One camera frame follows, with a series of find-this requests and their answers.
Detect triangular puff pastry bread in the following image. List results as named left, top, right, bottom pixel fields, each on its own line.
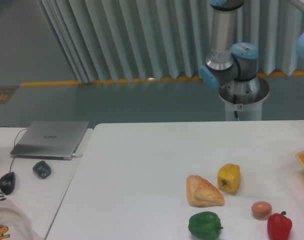
left=186, top=175, right=225, bottom=208

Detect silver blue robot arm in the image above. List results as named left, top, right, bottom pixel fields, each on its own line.
left=199, top=0, right=304, bottom=89

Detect person's white sleeve forearm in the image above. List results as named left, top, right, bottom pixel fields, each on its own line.
left=0, top=192, right=34, bottom=240

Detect white pleated curtain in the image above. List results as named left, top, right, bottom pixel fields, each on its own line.
left=38, top=0, right=304, bottom=83

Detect silver closed laptop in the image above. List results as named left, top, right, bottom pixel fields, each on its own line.
left=10, top=121, right=89, bottom=160

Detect yellow bell pepper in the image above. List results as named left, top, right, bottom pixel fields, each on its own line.
left=217, top=163, right=241, bottom=193

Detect green bell pepper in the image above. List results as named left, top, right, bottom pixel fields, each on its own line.
left=188, top=211, right=223, bottom=240

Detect black power adapter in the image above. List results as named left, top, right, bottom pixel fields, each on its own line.
left=32, top=160, right=52, bottom=179

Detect brown egg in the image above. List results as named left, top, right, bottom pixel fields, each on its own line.
left=251, top=201, right=272, bottom=218

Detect black computer mouse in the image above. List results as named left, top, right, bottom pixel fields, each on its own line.
left=0, top=171, right=16, bottom=195

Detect red bell pepper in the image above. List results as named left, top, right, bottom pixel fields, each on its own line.
left=267, top=211, right=293, bottom=240

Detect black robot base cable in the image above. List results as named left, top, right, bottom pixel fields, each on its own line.
left=232, top=94, right=241, bottom=122

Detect black mouse cable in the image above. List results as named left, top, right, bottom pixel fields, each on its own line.
left=0, top=125, right=29, bottom=173

